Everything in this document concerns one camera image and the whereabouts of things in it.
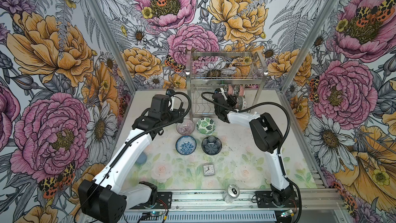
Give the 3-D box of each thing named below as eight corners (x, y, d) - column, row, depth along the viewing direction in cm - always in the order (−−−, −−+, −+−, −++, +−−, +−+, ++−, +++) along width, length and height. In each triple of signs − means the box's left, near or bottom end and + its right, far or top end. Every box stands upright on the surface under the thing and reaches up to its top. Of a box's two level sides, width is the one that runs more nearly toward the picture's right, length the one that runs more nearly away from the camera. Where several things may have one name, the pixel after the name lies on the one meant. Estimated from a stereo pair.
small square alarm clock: (203, 175, 84) (203, 174, 82) (203, 164, 87) (203, 162, 85) (214, 175, 84) (214, 174, 82) (214, 164, 87) (214, 162, 86)
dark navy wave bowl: (201, 155, 90) (201, 152, 87) (201, 139, 97) (201, 135, 93) (221, 155, 90) (222, 152, 87) (220, 139, 97) (221, 136, 93)
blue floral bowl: (175, 155, 90) (174, 152, 87) (177, 138, 97) (176, 135, 94) (196, 155, 90) (196, 152, 87) (196, 138, 97) (196, 135, 94)
